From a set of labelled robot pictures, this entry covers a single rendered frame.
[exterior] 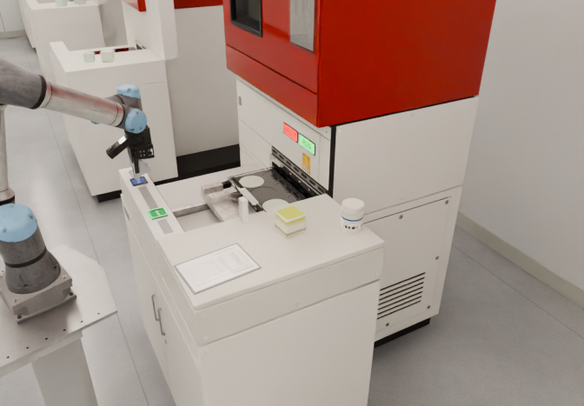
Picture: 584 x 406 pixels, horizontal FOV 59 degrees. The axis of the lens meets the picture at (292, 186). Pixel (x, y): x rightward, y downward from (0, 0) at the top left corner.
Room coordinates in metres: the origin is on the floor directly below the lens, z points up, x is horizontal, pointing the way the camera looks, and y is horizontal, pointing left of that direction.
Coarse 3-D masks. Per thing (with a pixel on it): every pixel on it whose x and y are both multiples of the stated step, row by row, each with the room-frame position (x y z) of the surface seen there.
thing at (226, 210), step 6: (204, 198) 1.74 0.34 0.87; (210, 204) 1.68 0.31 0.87; (216, 204) 1.67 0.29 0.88; (222, 204) 1.67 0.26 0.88; (228, 204) 1.67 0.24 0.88; (234, 204) 1.67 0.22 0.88; (216, 210) 1.63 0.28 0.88; (222, 210) 1.63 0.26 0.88; (228, 210) 1.63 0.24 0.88; (234, 210) 1.63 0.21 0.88; (222, 216) 1.58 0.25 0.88; (228, 216) 1.58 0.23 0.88; (234, 216) 1.58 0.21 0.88
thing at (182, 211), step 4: (232, 196) 1.78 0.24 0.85; (236, 196) 1.79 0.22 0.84; (240, 196) 1.80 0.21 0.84; (232, 200) 1.78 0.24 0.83; (236, 200) 1.79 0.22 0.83; (192, 204) 1.72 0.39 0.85; (196, 204) 1.72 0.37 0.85; (200, 204) 1.72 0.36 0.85; (204, 204) 1.73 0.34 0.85; (180, 208) 1.69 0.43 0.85; (184, 208) 1.69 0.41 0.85; (188, 208) 1.69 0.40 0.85; (192, 208) 1.70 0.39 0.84; (196, 208) 1.71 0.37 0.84; (200, 208) 1.72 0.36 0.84; (204, 208) 1.73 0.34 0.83; (208, 208) 1.73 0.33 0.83; (176, 212) 1.67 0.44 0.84; (180, 212) 1.68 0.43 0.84; (184, 212) 1.69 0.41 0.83; (188, 212) 1.69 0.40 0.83; (192, 212) 1.70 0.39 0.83; (176, 216) 1.67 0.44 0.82
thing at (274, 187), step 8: (280, 168) 1.94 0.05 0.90; (240, 176) 1.86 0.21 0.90; (264, 176) 1.86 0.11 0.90; (272, 176) 1.86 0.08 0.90; (280, 176) 1.86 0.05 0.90; (288, 176) 1.86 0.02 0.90; (264, 184) 1.79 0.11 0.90; (272, 184) 1.80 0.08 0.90; (280, 184) 1.80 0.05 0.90; (288, 184) 1.80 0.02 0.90; (296, 184) 1.80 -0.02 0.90; (256, 192) 1.73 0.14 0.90; (264, 192) 1.73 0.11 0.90; (272, 192) 1.73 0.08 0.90; (280, 192) 1.73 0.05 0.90; (288, 192) 1.73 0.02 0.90; (296, 192) 1.73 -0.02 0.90; (304, 192) 1.73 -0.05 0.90; (264, 200) 1.67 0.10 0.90; (288, 200) 1.67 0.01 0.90; (296, 200) 1.67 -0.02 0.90
